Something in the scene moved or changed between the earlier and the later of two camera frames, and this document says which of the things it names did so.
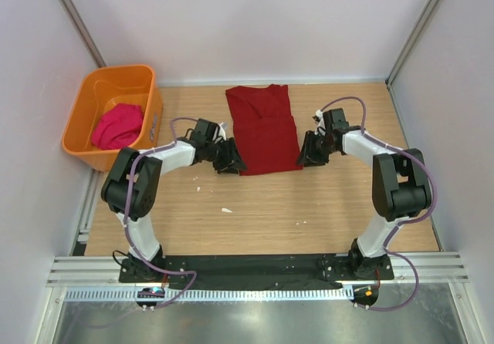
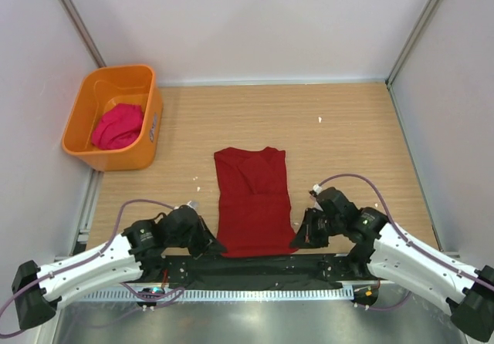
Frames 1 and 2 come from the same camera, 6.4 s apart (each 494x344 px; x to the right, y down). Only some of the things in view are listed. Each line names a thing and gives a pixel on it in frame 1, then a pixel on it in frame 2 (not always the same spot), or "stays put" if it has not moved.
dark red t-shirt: (265, 129) → (254, 214)
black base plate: (255, 271) stays put
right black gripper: (308, 156) → (307, 237)
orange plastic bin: (116, 107) stays put
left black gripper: (231, 160) → (208, 244)
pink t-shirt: (118, 127) stays put
